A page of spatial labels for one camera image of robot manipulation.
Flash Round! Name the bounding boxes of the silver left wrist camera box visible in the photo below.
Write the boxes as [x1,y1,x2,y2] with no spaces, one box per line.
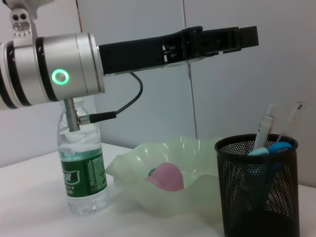
[4,0,56,12]

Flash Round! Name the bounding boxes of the translucent green fruit bowl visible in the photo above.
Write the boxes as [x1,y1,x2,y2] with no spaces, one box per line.
[105,136,223,219]

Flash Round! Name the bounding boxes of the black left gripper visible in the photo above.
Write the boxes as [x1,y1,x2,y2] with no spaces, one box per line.
[98,26,203,76]

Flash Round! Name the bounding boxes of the black mesh pen cup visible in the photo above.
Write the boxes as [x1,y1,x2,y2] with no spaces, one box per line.
[214,133,301,237]

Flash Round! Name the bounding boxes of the clear plastic ruler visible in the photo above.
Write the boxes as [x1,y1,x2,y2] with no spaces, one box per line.
[277,101,303,143]

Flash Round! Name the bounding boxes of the blue and teal scissors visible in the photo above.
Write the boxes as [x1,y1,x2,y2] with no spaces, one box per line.
[248,140,293,173]

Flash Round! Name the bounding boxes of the clear bottle with green label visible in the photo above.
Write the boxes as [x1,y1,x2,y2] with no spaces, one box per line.
[57,97,109,217]

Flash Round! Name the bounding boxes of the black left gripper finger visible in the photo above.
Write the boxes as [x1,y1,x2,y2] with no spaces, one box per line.
[197,25,259,58]

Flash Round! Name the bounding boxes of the pink toy peach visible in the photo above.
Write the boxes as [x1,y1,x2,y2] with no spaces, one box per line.
[145,162,185,192]

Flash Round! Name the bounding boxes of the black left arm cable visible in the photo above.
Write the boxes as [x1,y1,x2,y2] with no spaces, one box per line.
[64,71,144,133]

